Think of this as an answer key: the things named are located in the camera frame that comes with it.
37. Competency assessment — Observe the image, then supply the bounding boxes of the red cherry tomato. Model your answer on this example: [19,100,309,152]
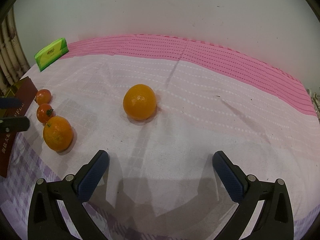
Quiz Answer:
[36,103,55,124]
[35,89,52,106]

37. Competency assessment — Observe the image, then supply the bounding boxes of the orange mandarin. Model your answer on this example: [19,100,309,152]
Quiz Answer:
[43,116,74,152]

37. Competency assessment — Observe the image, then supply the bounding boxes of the maroon gold toffee tin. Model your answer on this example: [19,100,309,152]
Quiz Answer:
[1,76,37,178]

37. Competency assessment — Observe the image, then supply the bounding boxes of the beige patterned curtain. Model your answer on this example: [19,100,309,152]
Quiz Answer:
[0,8,30,95]

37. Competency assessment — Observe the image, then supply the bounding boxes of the green tissue pack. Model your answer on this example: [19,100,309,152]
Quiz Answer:
[34,37,69,71]

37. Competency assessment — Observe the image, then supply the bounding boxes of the small round orange kumquat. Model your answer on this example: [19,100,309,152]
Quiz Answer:
[123,84,157,121]

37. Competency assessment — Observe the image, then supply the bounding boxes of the pink purple checkered tablecloth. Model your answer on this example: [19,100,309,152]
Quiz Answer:
[1,35,319,239]

